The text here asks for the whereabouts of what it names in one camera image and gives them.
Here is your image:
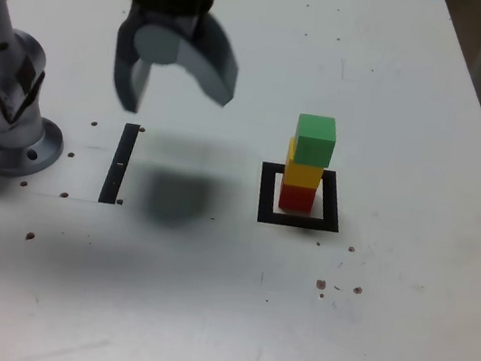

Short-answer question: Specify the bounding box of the black tape strip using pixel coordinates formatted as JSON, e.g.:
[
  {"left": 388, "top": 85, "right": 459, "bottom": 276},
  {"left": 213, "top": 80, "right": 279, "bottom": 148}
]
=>
[{"left": 97, "top": 119, "right": 141, "bottom": 208}]

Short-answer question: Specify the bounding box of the yellow cube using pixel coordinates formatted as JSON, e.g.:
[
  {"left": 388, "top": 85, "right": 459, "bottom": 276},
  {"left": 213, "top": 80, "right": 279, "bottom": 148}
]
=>
[{"left": 281, "top": 136, "right": 328, "bottom": 190}]

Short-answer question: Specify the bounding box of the red cube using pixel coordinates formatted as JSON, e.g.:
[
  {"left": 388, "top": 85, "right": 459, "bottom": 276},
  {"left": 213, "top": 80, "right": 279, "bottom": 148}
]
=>
[{"left": 277, "top": 182, "right": 317, "bottom": 214}]

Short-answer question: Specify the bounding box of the green cube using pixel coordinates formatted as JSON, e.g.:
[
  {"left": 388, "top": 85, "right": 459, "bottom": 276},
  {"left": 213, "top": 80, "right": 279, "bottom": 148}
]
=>
[{"left": 291, "top": 112, "right": 340, "bottom": 169}]

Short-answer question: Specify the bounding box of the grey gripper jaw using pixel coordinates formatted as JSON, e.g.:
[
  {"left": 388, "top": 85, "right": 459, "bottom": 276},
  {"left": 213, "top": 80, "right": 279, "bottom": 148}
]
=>
[
  {"left": 105, "top": 1, "right": 162, "bottom": 116},
  {"left": 126, "top": 3, "right": 249, "bottom": 109}
]

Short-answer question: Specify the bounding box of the black tape square outline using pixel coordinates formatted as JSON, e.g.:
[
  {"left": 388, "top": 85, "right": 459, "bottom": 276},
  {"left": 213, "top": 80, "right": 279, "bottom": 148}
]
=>
[{"left": 252, "top": 159, "right": 349, "bottom": 236}]

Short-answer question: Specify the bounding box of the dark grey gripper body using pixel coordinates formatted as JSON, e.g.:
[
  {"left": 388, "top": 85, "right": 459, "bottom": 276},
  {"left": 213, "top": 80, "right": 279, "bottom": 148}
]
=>
[{"left": 127, "top": 0, "right": 203, "bottom": 41}]

